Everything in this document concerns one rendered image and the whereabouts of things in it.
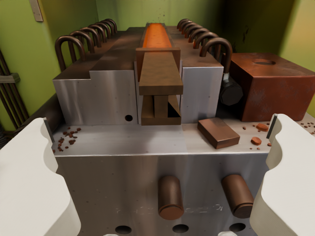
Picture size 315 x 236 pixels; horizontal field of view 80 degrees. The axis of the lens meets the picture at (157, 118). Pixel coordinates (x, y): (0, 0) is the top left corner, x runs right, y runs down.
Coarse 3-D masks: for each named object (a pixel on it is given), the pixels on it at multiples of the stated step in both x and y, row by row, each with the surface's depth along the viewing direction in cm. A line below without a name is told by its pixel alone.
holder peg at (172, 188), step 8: (168, 176) 22; (160, 184) 22; (168, 184) 21; (176, 184) 21; (160, 192) 21; (168, 192) 20; (176, 192) 20; (160, 200) 20; (168, 200) 19; (176, 200) 19; (160, 208) 19; (168, 208) 19; (176, 208) 19; (168, 216) 20; (176, 216) 20
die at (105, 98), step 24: (96, 48) 36; (120, 48) 32; (192, 48) 30; (72, 72) 24; (96, 72) 22; (120, 72) 22; (192, 72) 22; (216, 72) 22; (72, 96) 23; (96, 96) 23; (120, 96) 23; (192, 96) 24; (216, 96) 24; (72, 120) 25; (96, 120) 25; (120, 120) 25; (192, 120) 25
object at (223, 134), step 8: (200, 120) 24; (208, 120) 24; (216, 120) 24; (200, 128) 24; (208, 128) 23; (216, 128) 23; (224, 128) 23; (208, 136) 22; (216, 136) 21; (224, 136) 21; (232, 136) 21; (216, 144) 21; (224, 144) 21; (232, 144) 22
